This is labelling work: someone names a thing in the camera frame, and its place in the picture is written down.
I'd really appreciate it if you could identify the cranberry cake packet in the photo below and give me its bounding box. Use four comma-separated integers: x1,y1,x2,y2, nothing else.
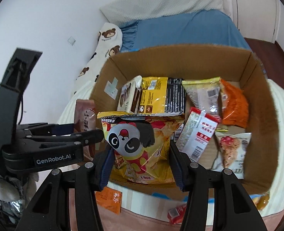
211,132,252,179

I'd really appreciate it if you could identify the red white stick packet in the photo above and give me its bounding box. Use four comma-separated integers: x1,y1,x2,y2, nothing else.
176,107,220,162

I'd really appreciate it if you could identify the orange snack bag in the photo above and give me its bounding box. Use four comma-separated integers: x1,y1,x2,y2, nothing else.
95,187,122,214
220,78,249,128

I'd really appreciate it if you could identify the white Franzzi cookie packet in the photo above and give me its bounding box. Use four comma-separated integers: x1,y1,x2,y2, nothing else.
117,75,142,114

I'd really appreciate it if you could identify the yellow panda snack bag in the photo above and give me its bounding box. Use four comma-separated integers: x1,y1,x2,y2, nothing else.
98,111,184,184

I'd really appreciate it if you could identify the clear yellow pastry packet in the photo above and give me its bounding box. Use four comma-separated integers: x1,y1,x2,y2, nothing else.
182,77,220,118

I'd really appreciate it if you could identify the yellow snack packet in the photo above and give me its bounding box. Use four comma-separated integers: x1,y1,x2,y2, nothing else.
138,77,168,114

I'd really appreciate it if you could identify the brown jelly cup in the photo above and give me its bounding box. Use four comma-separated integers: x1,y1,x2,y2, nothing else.
251,193,270,211

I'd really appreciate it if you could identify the red triangular snack packet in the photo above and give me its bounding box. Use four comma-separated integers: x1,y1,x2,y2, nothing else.
167,204,187,224

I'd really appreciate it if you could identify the cat print blanket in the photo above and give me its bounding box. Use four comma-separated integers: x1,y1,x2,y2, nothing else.
56,79,284,231

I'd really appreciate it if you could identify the cardboard milk box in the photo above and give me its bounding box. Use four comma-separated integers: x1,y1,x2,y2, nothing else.
89,43,280,201

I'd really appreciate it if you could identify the bear print long pillow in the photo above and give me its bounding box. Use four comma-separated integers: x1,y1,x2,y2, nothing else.
72,23,123,95

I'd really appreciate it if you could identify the blue bed sheet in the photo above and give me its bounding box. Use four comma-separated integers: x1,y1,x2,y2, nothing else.
121,9,250,52

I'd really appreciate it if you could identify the white door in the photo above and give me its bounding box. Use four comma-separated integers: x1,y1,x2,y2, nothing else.
232,0,279,43

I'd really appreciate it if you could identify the wall switch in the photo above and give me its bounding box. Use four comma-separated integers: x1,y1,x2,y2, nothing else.
68,37,76,46

